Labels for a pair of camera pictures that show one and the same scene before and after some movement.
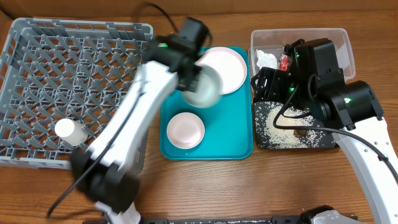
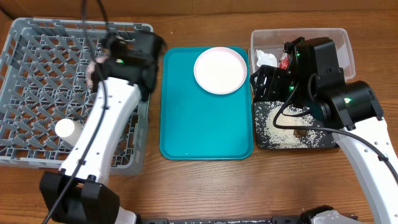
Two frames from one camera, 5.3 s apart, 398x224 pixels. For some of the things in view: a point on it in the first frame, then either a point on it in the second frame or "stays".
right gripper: (267, 86) stays
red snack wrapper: (283, 63) stays
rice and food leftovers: (278, 126) stays
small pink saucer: (185, 130) to (90, 70)
